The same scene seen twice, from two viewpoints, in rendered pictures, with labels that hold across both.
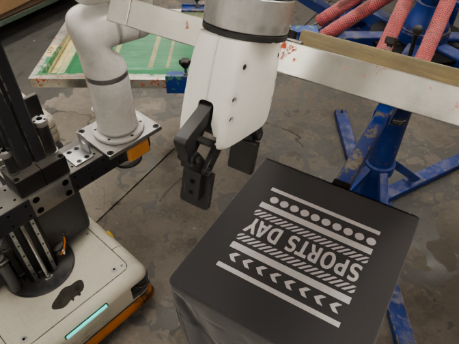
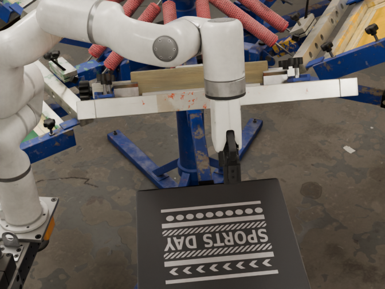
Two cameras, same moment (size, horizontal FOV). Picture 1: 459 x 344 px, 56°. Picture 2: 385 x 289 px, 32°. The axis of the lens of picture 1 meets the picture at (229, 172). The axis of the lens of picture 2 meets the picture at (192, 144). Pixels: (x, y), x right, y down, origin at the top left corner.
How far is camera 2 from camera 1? 90 cm
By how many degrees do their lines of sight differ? 26
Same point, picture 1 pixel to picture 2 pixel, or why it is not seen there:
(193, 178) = (232, 169)
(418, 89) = (287, 89)
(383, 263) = (277, 219)
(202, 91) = (227, 127)
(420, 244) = not seen: hidden behind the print
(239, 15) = (233, 89)
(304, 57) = not seen: hidden behind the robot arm
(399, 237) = (274, 198)
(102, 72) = (19, 167)
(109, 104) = (26, 193)
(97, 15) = (10, 122)
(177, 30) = (137, 107)
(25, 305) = not seen: outside the picture
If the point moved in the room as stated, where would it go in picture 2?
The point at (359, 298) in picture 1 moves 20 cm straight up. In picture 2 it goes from (278, 249) to (280, 194)
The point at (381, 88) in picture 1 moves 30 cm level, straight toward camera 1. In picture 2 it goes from (270, 96) to (326, 186)
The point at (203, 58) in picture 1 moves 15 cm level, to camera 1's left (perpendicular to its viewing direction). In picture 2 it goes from (223, 112) to (152, 144)
